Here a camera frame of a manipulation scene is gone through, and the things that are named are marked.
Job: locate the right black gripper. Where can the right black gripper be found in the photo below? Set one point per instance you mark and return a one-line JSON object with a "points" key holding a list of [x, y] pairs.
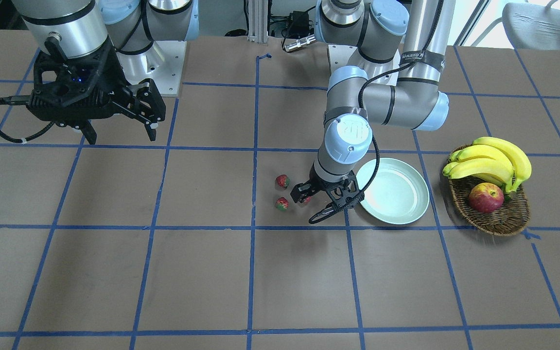
{"points": [[113, 69]]}

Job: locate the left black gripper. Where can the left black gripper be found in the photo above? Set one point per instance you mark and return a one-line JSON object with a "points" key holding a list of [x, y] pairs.
{"points": [[320, 183]]}

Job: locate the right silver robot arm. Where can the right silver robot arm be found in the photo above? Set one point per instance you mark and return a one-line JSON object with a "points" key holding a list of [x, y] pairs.
{"points": [[83, 25]]}

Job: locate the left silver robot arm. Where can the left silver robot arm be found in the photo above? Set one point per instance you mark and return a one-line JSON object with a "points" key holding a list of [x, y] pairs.
{"points": [[391, 79]]}

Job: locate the light green plate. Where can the light green plate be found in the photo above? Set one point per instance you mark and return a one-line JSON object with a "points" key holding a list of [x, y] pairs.
{"points": [[398, 196]]}

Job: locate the red apple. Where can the red apple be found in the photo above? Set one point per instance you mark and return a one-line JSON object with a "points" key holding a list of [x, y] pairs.
{"points": [[486, 197]]}

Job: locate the yellow banana bunch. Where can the yellow banana bunch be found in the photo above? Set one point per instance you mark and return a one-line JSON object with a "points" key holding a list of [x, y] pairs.
{"points": [[493, 160]]}

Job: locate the brown wicker basket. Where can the brown wicker basket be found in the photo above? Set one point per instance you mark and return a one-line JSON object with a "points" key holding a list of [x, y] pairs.
{"points": [[511, 218]]}

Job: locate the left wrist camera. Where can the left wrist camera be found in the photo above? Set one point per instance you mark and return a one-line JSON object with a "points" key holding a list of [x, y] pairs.
{"points": [[302, 190]]}

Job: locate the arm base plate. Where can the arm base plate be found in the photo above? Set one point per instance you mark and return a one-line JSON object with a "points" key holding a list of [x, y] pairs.
{"points": [[163, 62], [340, 56]]}

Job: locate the aluminium frame post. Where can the aluminium frame post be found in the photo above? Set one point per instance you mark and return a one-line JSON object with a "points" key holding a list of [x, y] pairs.
{"points": [[257, 13]]}

